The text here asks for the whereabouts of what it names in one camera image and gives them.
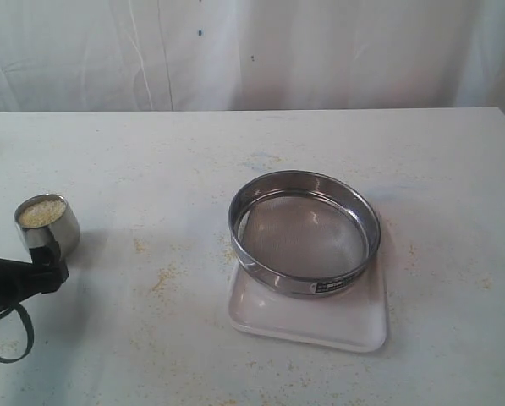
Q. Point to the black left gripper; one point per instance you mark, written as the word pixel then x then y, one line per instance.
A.
pixel 17 281

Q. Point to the stainless steel cup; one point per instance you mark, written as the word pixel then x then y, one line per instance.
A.
pixel 66 230

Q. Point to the yellow grain powder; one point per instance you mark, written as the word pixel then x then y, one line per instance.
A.
pixel 42 213

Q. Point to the round stainless steel sieve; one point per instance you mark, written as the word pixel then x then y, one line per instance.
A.
pixel 303 234

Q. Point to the white backdrop curtain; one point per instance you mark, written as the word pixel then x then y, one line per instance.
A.
pixel 254 55

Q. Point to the white square plastic tray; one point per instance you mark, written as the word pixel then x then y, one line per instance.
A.
pixel 354 320

